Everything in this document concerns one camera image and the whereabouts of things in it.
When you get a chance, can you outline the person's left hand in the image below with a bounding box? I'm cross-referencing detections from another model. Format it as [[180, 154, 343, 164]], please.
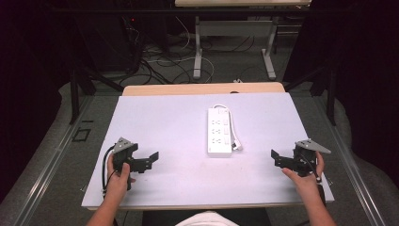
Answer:
[[105, 153, 137, 205]]

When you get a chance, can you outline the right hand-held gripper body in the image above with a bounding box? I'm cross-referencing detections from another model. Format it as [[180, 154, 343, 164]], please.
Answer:
[[280, 138, 332, 178]]

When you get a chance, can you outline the white power strip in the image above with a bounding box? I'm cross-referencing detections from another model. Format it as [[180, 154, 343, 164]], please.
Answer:
[[206, 106, 233, 158]]

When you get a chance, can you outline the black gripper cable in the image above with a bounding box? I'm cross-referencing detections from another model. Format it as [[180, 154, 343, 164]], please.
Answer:
[[300, 153, 327, 206], [101, 144, 118, 198]]

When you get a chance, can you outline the white table mat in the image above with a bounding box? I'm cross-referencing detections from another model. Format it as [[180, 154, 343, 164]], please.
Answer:
[[81, 91, 336, 210]]

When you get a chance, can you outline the black metal stand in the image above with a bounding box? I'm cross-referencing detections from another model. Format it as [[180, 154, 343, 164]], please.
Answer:
[[69, 60, 125, 125], [282, 60, 338, 127]]

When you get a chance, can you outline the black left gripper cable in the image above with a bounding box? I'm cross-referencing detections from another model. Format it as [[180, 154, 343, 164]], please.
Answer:
[[101, 144, 118, 198]]

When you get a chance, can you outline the dark computer tower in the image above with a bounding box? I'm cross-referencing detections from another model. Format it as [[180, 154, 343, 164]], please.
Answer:
[[74, 13, 143, 73]]

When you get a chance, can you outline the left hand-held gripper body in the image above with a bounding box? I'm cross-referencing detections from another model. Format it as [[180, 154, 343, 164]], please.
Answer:
[[112, 137, 151, 191]]

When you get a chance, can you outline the tangle of floor cables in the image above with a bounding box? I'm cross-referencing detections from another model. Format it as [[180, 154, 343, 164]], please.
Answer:
[[119, 15, 257, 86]]

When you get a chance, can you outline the person's right hand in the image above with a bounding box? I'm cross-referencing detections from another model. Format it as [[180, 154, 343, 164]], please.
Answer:
[[280, 151, 325, 203]]

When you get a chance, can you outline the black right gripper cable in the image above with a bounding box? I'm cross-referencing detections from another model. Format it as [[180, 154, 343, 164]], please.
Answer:
[[300, 153, 327, 206]]

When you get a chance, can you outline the person's white clothing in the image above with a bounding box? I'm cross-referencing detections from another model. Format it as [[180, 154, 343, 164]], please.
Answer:
[[174, 210, 240, 226]]

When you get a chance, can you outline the white desk with metal legs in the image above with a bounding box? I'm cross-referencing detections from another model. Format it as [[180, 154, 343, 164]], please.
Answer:
[[174, 0, 312, 81]]

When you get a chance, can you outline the white power strip cable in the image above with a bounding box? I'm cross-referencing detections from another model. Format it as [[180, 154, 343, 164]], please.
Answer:
[[212, 104, 244, 152]]

